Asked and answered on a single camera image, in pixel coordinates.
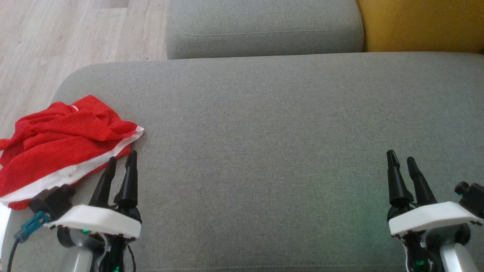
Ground large grey chaise cushion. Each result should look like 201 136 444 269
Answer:
2 52 484 272

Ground red shorts with white waistband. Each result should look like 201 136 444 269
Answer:
0 111 144 210

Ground yellow sofa backrest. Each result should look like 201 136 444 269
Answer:
357 0 484 54

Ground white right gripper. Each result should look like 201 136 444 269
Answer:
386 150 484 237

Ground white plastic object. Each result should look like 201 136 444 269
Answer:
0 204 12 261

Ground black cable with teal connector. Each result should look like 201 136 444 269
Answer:
7 211 52 272

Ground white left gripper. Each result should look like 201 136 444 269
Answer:
43 150 142 240

